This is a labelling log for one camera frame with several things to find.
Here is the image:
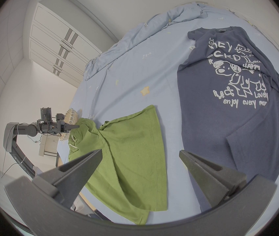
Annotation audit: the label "bed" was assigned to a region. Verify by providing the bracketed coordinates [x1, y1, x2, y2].
[56, 5, 279, 225]

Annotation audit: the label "pale blue quilt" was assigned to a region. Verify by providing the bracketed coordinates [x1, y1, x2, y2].
[83, 1, 208, 81]

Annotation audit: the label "round woven basket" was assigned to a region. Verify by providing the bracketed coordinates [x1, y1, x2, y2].
[60, 108, 79, 140]

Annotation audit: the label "white wardrobe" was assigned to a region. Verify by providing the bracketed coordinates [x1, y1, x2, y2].
[28, 0, 120, 88]

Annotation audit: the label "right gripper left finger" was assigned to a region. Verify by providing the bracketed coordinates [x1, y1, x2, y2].
[32, 149, 103, 209]

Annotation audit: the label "dark blue printed T-shirt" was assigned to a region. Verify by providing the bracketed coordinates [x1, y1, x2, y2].
[177, 26, 279, 212]

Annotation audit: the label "green shorts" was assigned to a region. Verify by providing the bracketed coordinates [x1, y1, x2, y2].
[66, 105, 168, 225]

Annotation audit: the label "white chest of drawers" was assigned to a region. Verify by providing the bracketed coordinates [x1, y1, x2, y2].
[38, 134, 59, 167]

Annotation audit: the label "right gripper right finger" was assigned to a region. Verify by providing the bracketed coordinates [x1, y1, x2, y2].
[179, 149, 247, 209]

